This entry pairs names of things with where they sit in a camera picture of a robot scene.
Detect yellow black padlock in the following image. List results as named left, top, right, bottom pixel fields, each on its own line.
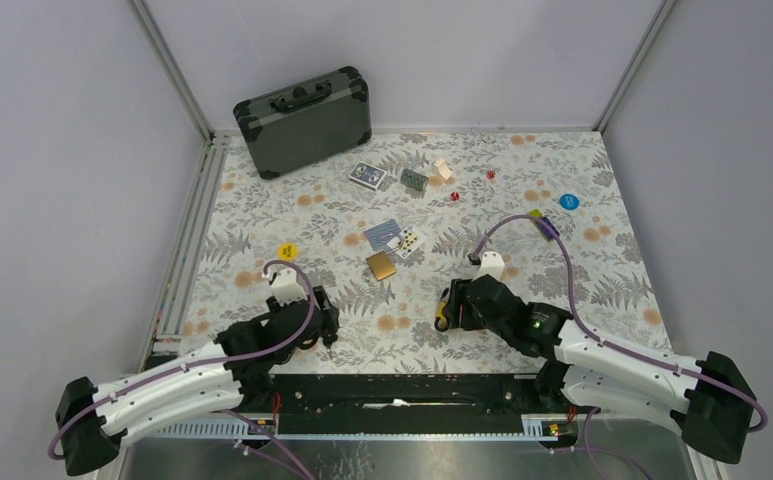
left=434, top=301, right=449, bottom=332

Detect brass padlock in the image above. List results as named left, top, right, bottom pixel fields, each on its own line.
left=366, top=252, right=396, bottom=281

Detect black-headed keys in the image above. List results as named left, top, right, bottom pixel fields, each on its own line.
left=323, top=336, right=338, bottom=360

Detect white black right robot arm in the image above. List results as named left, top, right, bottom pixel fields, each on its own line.
left=434, top=275, right=756, bottom=464

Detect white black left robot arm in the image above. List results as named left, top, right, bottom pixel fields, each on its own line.
left=47, top=286, right=340, bottom=476

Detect yellow round token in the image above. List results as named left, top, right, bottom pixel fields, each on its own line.
left=277, top=242, right=299, bottom=262

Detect face-up playing card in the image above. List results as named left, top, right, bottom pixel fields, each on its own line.
left=386, top=225, right=427, bottom=259

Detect blue-backed playing card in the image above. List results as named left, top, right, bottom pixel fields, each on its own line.
left=364, top=219, right=403, bottom=252

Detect green purple building bricks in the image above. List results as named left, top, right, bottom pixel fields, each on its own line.
left=527, top=209, right=559, bottom=242

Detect small beige block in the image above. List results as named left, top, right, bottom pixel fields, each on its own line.
left=433, top=158, right=453, bottom=181

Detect grey green building brick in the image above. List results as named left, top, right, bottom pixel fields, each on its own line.
left=399, top=169, right=429, bottom=192

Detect blue round token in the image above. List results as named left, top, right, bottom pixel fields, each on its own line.
left=559, top=193, right=581, bottom=211

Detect blue card deck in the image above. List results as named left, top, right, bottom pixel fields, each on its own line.
left=348, top=162, right=388, bottom=190

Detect grey black hard case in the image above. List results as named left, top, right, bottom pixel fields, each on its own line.
left=233, top=66, right=372, bottom=180

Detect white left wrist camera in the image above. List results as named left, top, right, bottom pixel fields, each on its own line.
left=270, top=267, right=308, bottom=307

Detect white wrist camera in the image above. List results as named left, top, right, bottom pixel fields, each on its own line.
left=473, top=251, right=506, bottom=281
left=270, top=267, right=308, bottom=307

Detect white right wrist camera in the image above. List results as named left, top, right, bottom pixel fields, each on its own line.
left=473, top=251, right=506, bottom=281

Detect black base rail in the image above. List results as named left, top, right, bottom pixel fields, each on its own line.
left=233, top=374, right=582, bottom=420

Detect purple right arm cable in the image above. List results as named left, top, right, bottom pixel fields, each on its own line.
left=468, top=213, right=770, bottom=480

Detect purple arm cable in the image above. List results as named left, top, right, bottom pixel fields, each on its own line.
left=46, top=259, right=318, bottom=480
left=468, top=213, right=770, bottom=480

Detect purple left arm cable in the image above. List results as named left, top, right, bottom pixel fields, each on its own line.
left=46, top=259, right=318, bottom=480

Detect slotted cable duct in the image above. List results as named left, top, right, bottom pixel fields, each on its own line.
left=132, top=413, right=576, bottom=443

